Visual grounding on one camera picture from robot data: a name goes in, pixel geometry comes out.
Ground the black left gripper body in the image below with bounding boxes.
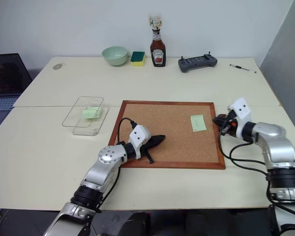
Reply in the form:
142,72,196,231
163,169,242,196
139,140,155,165

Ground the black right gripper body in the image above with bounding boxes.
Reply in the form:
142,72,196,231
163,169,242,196
220,110,238,138

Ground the single green sticky note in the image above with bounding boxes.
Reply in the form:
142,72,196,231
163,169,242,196
190,114,207,133

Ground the clear plastic box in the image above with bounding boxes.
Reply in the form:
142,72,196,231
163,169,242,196
61,96,109,137

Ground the green sticky note stack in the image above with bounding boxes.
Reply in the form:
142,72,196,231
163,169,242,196
82,106,104,120

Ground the wood-framed cork board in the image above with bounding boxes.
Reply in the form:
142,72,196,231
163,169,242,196
108,100,226,170

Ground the black and white pen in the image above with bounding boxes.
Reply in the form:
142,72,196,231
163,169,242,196
229,63,258,74

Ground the grey handheld controller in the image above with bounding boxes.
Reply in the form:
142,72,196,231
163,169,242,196
177,52,218,74

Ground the dark rounded shape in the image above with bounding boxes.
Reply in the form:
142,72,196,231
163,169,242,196
123,211,152,236

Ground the yellow and green sponge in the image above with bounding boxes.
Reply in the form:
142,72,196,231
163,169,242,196
130,51,148,67

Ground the ketchup bottle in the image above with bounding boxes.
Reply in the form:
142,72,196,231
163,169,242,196
149,28,167,67

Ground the pale green bowl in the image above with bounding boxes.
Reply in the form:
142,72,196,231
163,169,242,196
101,46,128,67

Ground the grey partition panel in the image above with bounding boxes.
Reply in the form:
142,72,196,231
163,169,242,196
259,0,295,143

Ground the small clear plastic jar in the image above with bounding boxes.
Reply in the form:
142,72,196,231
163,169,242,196
147,15,162,30

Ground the open laptop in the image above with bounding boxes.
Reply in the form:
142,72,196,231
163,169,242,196
0,53,33,129

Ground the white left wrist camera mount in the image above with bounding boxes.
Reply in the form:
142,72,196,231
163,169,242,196
128,124,151,160

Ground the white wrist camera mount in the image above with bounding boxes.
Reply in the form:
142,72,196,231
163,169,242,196
128,124,151,160
227,97,253,138

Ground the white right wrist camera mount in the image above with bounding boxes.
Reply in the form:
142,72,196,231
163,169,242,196
227,97,253,138

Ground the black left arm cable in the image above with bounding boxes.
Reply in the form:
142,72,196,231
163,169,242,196
96,118,138,214

